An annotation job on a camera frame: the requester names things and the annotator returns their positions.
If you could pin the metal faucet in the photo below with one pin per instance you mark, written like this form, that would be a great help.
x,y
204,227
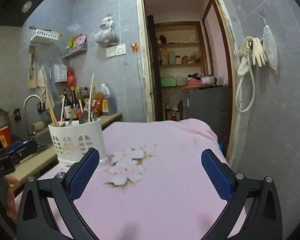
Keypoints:
x,y
26,112

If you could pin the green snack packet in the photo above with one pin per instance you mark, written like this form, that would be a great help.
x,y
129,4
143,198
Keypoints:
x,y
70,42

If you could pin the wooden door frame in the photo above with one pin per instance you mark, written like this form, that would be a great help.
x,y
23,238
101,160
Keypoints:
x,y
141,55

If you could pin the small metal pot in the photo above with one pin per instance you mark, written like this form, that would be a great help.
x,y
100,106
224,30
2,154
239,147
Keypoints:
x,y
207,79

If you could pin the wooden chopstick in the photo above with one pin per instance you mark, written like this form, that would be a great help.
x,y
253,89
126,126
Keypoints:
x,y
53,118
62,112
80,106

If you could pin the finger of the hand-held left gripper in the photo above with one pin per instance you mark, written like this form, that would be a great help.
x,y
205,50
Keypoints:
x,y
27,150

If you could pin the white wall box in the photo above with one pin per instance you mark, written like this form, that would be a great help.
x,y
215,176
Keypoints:
x,y
60,73

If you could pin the wooden cutting board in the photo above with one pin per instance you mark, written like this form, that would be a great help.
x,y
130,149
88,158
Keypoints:
x,y
32,75

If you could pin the grey cabinet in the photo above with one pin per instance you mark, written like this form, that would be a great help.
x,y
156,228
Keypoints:
x,y
207,110

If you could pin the small dark bottle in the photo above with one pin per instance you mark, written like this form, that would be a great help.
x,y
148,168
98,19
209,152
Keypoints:
x,y
85,96

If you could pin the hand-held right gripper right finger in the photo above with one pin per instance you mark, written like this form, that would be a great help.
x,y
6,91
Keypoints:
x,y
216,177

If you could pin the orange wall hook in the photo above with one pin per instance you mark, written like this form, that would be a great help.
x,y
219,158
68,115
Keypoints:
x,y
135,46

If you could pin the dark bottle white label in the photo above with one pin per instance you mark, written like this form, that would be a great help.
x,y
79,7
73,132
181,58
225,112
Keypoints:
x,y
68,110

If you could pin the red cloth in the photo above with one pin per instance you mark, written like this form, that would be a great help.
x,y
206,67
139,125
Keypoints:
x,y
194,82

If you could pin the red paper cup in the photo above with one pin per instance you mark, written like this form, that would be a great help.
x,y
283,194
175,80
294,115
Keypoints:
x,y
3,138

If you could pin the black wall socket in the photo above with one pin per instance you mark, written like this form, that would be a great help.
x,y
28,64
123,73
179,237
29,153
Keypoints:
x,y
17,114

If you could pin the hanging cloth towel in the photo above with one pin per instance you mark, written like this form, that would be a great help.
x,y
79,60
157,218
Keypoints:
x,y
42,82

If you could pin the metal spoon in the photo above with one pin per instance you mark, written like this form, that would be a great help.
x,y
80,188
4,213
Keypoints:
x,y
84,117

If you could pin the orange snack bag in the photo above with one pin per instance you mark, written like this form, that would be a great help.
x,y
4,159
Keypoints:
x,y
98,103

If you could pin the cream rubber glove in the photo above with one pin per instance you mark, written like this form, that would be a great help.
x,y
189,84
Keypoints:
x,y
243,60
258,52

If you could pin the metal fork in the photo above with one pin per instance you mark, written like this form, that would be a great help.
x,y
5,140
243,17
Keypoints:
x,y
73,115
93,117

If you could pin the pink floral blanket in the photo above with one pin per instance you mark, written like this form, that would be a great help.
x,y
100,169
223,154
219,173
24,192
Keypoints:
x,y
165,180

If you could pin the soy sauce bottle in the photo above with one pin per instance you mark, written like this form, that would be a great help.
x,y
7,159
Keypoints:
x,y
75,97

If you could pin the red bottle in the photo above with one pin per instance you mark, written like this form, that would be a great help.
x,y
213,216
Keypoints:
x,y
174,116

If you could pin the red snack packet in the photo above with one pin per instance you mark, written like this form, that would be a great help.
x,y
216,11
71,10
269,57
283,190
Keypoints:
x,y
79,40

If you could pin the hanging clear plastic bag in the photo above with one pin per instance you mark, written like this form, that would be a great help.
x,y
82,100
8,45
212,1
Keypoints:
x,y
106,37

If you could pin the white plastic utensil holder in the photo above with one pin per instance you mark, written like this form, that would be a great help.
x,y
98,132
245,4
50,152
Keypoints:
x,y
77,140

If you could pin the white wall switch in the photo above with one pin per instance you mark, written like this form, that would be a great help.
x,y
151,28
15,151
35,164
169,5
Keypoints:
x,y
111,51

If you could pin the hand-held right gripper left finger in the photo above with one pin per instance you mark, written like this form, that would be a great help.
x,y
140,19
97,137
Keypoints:
x,y
83,175

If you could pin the steel sink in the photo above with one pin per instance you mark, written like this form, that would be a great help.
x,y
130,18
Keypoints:
x,y
43,137

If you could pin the wooden shelf unit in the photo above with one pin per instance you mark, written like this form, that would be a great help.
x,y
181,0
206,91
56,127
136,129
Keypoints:
x,y
182,45

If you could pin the red plastic bag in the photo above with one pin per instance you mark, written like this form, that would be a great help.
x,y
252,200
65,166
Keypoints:
x,y
70,78

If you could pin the green box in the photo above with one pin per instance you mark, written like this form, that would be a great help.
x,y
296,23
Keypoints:
x,y
168,82

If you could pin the white wall basket rack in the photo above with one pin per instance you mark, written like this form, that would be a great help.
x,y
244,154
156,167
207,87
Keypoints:
x,y
45,35

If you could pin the white wall socket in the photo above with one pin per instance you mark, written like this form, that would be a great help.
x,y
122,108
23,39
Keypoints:
x,y
121,49

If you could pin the person's left hand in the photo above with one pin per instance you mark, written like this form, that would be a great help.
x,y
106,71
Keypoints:
x,y
11,200

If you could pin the grey wall shelf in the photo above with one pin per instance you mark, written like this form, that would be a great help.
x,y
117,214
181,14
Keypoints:
x,y
75,50

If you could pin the small grey wall socket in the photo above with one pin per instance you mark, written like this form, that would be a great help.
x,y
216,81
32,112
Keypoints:
x,y
126,63

